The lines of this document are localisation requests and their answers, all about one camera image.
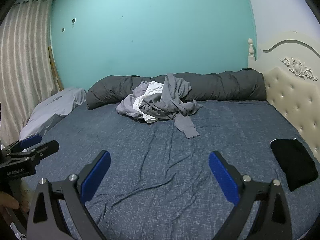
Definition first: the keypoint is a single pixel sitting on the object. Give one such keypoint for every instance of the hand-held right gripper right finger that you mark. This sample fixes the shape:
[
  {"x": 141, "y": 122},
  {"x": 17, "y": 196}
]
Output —
[{"x": 223, "y": 177}]

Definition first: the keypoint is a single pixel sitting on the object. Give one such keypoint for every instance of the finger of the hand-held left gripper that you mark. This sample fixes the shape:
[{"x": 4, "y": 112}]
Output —
[
  {"x": 31, "y": 140},
  {"x": 47, "y": 147}
]

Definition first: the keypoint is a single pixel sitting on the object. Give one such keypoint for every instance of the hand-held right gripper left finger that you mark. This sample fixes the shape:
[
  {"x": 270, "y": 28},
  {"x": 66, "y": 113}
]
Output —
[{"x": 96, "y": 175}]

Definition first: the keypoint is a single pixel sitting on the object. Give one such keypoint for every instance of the grey sweater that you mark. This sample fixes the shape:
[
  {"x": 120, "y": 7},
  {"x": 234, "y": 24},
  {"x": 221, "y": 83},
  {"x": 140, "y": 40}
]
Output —
[{"x": 172, "y": 97}]

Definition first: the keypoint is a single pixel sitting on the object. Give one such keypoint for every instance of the person's left hand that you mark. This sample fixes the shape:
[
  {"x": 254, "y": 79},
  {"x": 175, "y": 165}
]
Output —
[{"x": 8, "y": 201}]

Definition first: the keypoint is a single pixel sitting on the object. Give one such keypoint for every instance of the light grey bedding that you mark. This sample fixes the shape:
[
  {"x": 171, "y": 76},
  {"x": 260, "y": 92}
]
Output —
[{"x": 50, "y": 110}]

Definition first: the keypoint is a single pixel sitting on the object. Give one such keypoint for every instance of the bed with blue sheet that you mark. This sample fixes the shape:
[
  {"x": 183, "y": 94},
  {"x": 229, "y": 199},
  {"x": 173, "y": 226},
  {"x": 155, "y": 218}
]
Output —
[{"x": 162, "y": 167}]

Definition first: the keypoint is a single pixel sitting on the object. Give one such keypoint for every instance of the black folded cloth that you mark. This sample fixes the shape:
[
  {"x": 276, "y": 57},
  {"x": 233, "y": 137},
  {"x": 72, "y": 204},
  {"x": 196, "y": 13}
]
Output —
[{"x": 292, "y": 162}]

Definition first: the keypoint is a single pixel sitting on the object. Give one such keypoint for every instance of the lavender grey garment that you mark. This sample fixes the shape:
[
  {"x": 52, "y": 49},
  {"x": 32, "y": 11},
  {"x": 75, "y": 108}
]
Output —
[{"x": 127, "y": 107}]

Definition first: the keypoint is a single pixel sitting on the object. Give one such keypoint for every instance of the beige striped curtain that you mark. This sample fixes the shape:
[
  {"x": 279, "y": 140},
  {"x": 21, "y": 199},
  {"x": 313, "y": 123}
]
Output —
[{"x": 22, "y": 55}]

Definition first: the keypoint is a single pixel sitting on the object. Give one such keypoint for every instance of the dark grey rolled duvet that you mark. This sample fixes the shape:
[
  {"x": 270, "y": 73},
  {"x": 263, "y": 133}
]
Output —
[{"x": 225, "y": 85}]

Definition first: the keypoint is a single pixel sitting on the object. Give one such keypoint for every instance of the white shirt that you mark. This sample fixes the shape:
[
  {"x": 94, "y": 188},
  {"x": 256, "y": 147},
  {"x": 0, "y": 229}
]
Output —
[{"x": 150, "y": 97}]

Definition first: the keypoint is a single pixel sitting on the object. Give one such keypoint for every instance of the cream tufted headboard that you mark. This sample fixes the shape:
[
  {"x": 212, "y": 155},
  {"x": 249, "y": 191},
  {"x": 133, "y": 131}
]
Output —
[{"x": 287, "y": 92}]

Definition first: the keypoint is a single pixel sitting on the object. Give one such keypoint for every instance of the wooden frame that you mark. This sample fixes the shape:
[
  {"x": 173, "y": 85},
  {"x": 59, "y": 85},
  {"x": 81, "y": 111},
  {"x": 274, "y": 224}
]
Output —
[{"x": 53, "y": 65}]

